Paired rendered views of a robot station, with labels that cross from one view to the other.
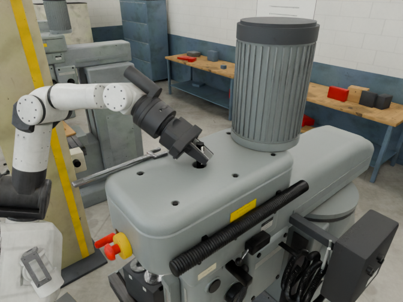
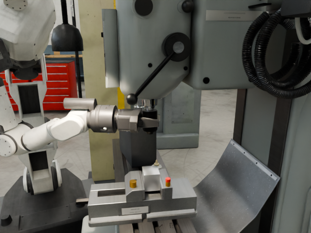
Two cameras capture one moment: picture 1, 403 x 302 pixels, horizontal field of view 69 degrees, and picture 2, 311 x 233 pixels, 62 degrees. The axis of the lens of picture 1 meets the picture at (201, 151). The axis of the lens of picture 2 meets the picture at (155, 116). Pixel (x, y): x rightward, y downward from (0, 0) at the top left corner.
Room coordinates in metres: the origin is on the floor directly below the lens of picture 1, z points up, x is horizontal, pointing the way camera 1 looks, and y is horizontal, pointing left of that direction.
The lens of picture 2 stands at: (-0.04, -0.39, 1.48)
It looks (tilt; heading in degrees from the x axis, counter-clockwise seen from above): 17 degrees down; 29
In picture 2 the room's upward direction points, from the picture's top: straight up
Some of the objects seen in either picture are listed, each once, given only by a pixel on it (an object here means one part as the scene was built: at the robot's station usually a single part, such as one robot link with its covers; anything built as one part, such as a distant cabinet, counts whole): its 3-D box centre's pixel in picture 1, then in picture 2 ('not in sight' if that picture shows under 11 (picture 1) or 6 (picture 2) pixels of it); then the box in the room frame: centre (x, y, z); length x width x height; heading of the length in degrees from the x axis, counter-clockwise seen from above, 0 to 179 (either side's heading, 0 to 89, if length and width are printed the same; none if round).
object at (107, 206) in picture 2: not in sight; (142, 193); (0.61, 0.02, 0.97); 0.35 x 0.15 x 0.11; 127
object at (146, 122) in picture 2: not in sight; (148, 123); (0.61, -0.01, 1.23); 0.06 x 0.02 x 0.03; 115
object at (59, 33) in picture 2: not in sight; (66, 37); (0.43, 0.11, 1.48); 0.07 x 0.07 x 0.06
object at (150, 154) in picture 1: (122, 166); not in sight; (0.62, 0.20, 1.89); 0.24 x 0.04 x 0.01; 131
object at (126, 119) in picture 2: not in sight; (121, 119); (0.60, 0.09, 1.23); 0.13 x 0.12 x 0.10; 25
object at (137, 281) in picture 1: (148, 283); (136, 137); (0.94, 0.26, 1.02); 0.22 x 0.12 x 0.20; 50
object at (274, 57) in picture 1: (270, 83); not in sight; (0.79, -0.19, 2.05); 0.20 x 0.20 x 0.32
